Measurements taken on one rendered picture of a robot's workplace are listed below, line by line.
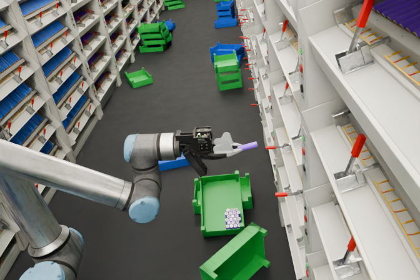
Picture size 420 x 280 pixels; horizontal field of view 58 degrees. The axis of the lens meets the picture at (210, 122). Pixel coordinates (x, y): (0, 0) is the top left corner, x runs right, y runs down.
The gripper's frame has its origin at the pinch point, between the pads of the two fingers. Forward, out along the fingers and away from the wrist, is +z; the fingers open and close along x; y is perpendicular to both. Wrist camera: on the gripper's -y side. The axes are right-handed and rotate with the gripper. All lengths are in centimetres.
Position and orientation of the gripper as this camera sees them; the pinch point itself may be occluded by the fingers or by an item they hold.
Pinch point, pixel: (238, 149)
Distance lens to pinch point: 125.0
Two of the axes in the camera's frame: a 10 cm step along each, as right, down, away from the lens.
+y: -0.7, -8.8, -4.7
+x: 0.4, -4.8, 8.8
